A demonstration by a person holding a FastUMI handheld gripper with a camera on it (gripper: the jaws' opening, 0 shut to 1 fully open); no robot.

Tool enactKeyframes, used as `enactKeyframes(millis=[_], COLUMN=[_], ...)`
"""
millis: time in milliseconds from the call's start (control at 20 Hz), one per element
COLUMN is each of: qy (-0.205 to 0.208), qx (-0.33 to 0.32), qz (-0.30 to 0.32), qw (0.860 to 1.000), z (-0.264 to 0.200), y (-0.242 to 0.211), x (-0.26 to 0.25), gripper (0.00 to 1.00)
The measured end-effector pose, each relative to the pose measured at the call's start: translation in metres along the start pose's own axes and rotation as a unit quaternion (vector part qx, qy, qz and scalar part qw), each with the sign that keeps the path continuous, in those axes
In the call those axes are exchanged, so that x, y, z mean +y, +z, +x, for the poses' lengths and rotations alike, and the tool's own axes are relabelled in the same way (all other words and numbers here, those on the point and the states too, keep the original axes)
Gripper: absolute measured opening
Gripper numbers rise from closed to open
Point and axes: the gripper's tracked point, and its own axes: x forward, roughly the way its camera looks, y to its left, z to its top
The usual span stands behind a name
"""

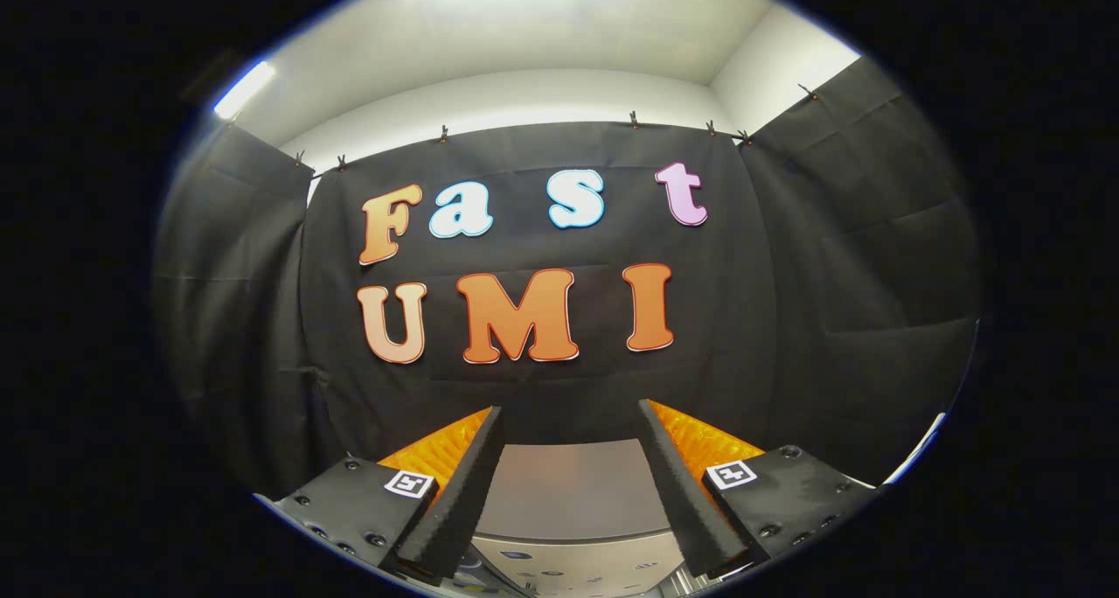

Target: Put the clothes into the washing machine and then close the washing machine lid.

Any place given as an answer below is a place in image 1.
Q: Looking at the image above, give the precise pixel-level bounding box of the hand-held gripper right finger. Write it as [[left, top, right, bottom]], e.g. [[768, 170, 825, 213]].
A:
[[636, 399, 879, 581]]

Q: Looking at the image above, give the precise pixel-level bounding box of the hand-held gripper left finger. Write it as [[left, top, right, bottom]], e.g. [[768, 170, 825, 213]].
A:
[[271, 406, 506, 581]]

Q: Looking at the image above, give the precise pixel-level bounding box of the silver grey washing machine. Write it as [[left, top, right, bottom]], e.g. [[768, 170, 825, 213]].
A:
[[455, 439, 700, 597]]

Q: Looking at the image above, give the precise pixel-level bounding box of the black backdrop cloth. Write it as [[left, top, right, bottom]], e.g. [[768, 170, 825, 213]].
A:
[[153, 56, 980, 503]]

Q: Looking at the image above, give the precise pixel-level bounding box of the ceiling light strip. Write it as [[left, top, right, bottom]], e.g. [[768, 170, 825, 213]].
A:
[[214, 60, 276, 120]]

